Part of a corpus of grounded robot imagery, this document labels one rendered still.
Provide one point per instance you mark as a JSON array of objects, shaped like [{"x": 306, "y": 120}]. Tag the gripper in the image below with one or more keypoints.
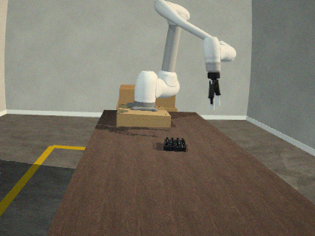
[{"x": 213, "y": 90}]

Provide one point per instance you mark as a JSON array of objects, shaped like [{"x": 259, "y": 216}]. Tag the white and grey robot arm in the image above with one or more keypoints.
[{"x": 150, "y": 86}]

